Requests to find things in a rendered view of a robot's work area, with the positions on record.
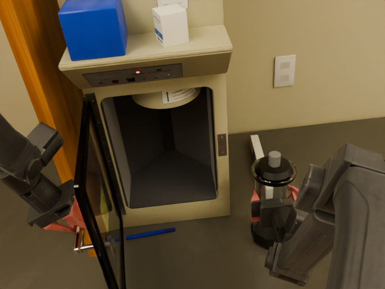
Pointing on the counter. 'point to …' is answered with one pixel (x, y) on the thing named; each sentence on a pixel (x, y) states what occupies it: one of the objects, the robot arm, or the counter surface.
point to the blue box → (94, 28)
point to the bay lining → (158, 133)
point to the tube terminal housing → (145, 23)
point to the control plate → (173, 70)
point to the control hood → (160, 55)
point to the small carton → (171, 24)
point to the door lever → (81, 242)
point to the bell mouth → (166, 98)
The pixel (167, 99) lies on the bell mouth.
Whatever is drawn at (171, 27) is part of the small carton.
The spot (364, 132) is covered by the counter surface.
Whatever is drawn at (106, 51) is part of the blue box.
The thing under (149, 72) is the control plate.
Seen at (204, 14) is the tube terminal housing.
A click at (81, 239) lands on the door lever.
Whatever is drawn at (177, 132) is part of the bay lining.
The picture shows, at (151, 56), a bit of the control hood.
